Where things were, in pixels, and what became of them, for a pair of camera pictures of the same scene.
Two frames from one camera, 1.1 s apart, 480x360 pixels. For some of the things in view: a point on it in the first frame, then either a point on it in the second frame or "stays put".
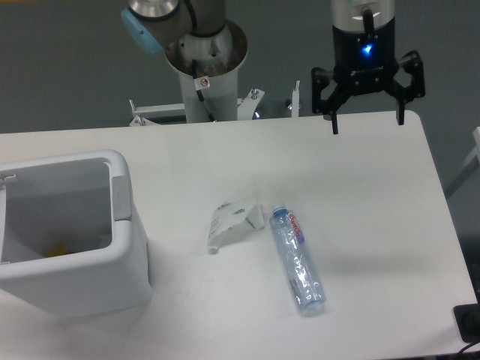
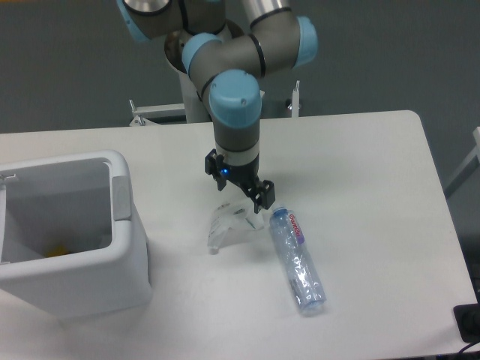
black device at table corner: x=468 y=319 stays put
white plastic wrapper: x=235 y=215 stays put
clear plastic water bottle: x=301 y=272 stays put
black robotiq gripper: x=365 y=61 → x=262 y=196
